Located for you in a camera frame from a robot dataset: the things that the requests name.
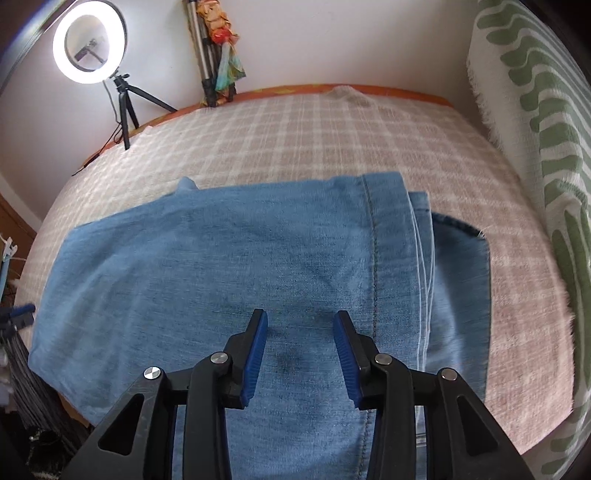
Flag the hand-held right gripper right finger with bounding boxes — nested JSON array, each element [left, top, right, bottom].
[[332, 309, 536, 480]]

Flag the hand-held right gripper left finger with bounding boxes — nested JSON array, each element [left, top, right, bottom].
[[60, 308, 269, 480]]

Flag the light blue denim pants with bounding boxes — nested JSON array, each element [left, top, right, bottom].
[[28, 172, 491, 480]]

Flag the pink checked blanket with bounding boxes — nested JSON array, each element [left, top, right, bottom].
[[13, 85, 575, 455]]

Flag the white clothes drying rack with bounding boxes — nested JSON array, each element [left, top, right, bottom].
[[0, 235, 37, 333]]

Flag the orange patterned mattress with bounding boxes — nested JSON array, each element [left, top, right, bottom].
[[82, 83, 451, 168]]

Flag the green striped white pillow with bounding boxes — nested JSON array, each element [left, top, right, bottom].
[[466, 0, 591, 480]]

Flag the folded silver tripod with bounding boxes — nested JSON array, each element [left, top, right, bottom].
[[184, 0, 237, 108]]

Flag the black ring light cable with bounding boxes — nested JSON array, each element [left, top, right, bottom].
[[72, 79, 123, 176]]

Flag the ring light on black tripod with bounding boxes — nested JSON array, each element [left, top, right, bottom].
[[52, 0, 178, 151]]

